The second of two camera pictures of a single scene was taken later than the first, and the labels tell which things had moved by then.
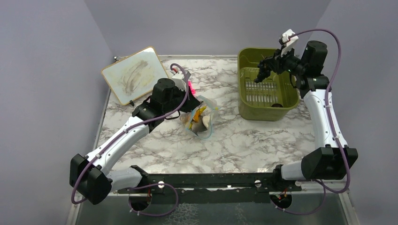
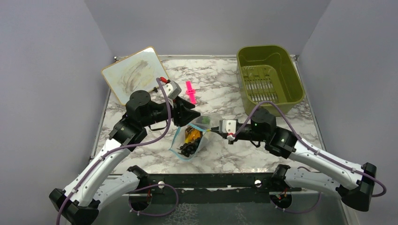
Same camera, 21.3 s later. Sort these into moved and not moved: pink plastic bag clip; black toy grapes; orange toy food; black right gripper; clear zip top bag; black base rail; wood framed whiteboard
Moved: clear zip top bag; black toy grapes; black right gripper; orange toy food
Not moved: black base rail; pink plastic bag clip; wood framed whiteboard
